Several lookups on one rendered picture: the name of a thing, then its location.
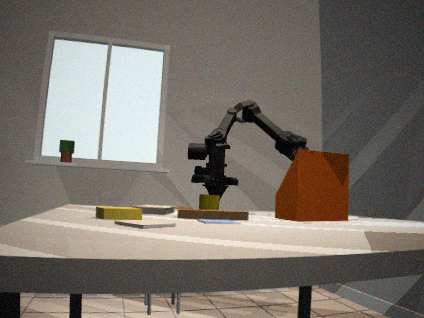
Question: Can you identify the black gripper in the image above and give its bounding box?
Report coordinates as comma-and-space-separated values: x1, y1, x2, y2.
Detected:
191, 160, 238, 199

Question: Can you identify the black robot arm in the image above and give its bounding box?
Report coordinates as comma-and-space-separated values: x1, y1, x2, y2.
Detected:
188, 100, 309, 161

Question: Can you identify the tan wooden flat bar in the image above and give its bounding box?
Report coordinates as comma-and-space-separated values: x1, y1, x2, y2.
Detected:
177, 209, 249, 221

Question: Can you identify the yellow rectangular block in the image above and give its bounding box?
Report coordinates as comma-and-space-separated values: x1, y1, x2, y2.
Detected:
95, 207, 143, 220

